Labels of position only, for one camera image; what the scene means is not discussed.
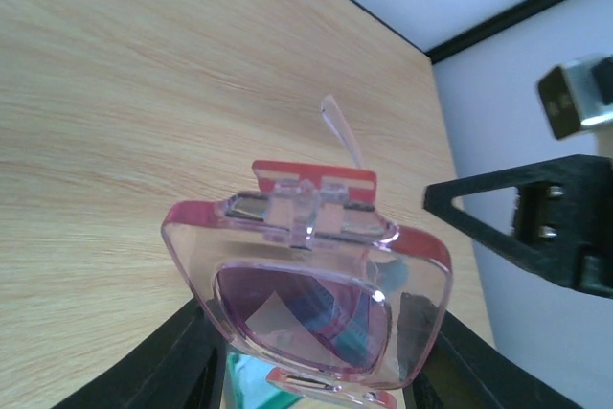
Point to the grey glasses case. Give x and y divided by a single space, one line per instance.
246 386

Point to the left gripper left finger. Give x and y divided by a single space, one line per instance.
180 365

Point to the black aluminium frame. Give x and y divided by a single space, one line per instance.
469 11

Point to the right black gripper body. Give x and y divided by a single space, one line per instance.
595 269

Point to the pink sunglasses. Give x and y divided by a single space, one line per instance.
306 274

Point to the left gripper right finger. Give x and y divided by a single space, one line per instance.
464 371

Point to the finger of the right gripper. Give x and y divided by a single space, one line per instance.
558 204

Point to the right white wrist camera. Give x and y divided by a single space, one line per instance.
577 95

